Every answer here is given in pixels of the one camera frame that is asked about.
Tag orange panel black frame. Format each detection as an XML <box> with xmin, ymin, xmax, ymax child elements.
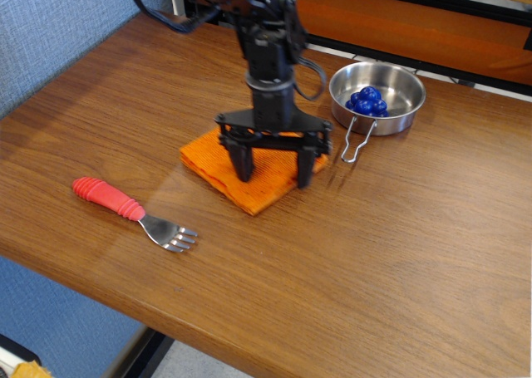
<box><xmin>298</xmin><ymin>0</ymin><xmax>531</xmax><ymax>96</ymax></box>

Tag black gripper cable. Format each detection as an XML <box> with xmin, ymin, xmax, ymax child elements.
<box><xmin>290</xmin><ymin>56</ymin><xmax>328</xmax><ymax>103</ymax></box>

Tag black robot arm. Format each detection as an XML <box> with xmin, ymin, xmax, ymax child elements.
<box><xmin>190</xmin><ymin>0</ymin><xmax>332</xmax><ymax>188</ymax></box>

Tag yellow black object corner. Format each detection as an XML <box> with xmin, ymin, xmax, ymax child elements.
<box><xmin>1</xmin><ymin>335</ymin><xmax>52</xmax><ymax>378</ymax></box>

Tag black table leg frame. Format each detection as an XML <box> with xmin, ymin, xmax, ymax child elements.
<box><xmin>101</xmin><ymin>326</ymin><xmax>174</xmax><ymax>377</ymax></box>

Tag red-handled metal fork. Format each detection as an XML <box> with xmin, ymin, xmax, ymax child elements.
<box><xmin>72</xmin><ymin>177</ymin><xmax>198</xmax><ymax>253</ymax></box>

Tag orange cloth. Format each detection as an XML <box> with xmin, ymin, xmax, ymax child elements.
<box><xmin>179</xmin><ymin>126</ymin><xmax>330</xmax><ymax>217</ymax></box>

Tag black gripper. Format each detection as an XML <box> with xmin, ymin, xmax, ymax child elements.
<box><xmin>215</xmin><ymin>89</ymin><xmax>333</xmax><ymax>189</ymax></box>

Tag steel pan with handle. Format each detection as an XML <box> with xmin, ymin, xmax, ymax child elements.
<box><xmin>329</xmin><ymin>61</ymin><xmax>426</xmax><ymax>164</ymax></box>

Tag blue toy grapes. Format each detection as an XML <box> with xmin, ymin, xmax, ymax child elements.
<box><xmin>344</xmin><ymin>86</ymin><xmax>388</xmax><ymax>117</ymax></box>

